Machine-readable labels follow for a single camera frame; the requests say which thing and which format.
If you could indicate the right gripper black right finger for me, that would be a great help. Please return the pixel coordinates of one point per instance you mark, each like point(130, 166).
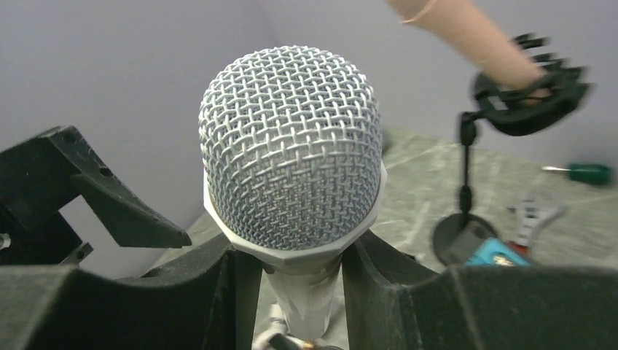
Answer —
point(394, 302)

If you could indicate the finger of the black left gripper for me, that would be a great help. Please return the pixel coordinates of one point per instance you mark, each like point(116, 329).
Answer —
point(41, 175)

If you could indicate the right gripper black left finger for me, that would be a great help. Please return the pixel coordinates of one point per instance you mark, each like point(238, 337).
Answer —
point(204, 299)

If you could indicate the white microphone with stand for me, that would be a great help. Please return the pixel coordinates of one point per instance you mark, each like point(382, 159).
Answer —
point(291, 142)

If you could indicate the pink microphone on stand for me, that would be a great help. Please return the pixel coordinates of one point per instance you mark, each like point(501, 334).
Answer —
point(516, 93)

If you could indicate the blue network switch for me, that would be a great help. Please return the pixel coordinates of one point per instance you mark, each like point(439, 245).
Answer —
point(492, 251)

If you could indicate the green handled screwdriver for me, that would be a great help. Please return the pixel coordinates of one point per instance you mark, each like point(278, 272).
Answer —
point(587, 173)

